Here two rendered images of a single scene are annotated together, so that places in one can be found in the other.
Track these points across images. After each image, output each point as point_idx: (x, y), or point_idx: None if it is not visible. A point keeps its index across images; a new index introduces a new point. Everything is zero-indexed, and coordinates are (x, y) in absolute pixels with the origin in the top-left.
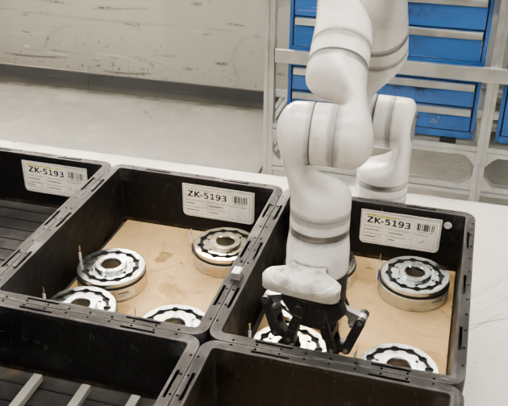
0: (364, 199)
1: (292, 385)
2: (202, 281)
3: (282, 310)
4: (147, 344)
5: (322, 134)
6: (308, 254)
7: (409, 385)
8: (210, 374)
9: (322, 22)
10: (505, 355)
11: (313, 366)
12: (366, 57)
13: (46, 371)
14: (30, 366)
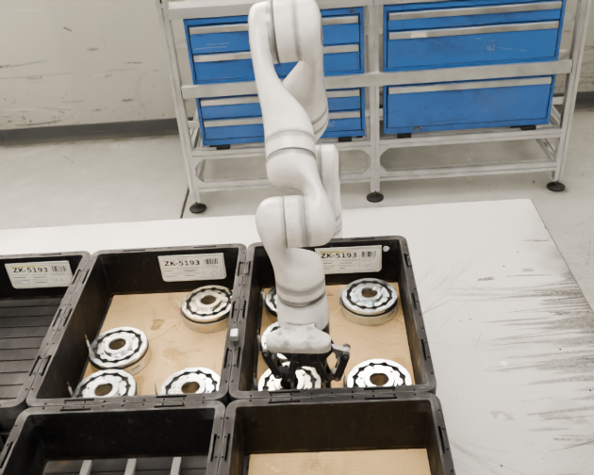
0: None
1: (305, 420)
2: (198, 339)
3: None
4: (180, 416)
5: (296, 225)
6: (298, 316)
7: (397, 400)
8: (238, 428)
9: (272, 125)
10: (446, 337)
11: (321, 402)
12: (313, 150)
13: (93, 455)
14: (77, 455)
